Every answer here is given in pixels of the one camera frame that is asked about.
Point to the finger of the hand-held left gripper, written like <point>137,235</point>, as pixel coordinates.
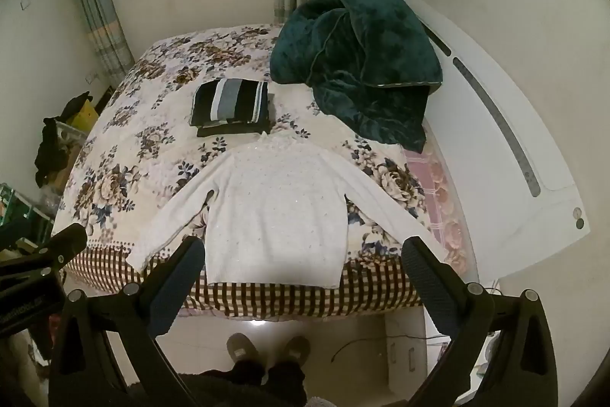
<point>64,242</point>

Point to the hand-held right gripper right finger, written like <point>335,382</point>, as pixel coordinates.
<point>428,288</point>

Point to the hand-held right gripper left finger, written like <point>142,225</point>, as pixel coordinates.
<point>177,278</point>

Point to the white towel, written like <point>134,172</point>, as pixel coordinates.
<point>276,216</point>

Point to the green rack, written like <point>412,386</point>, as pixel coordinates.
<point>24,216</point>

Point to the pink floral sheet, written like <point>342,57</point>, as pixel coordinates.
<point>443,197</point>

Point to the black cloth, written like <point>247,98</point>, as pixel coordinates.
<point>50,149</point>

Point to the grey slipper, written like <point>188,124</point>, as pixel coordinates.
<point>242,347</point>
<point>296,347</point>

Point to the floral bed cover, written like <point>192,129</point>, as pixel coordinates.
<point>143,159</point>

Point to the yellow box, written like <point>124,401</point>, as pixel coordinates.
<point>86,116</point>

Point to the black folded garment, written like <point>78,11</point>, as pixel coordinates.
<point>231,131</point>

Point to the white headboard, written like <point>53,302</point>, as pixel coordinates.
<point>529,102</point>

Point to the dark green plush blanket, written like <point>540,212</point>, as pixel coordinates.
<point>357,63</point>

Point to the white wall socket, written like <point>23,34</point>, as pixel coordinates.
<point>90,77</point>
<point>25,2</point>

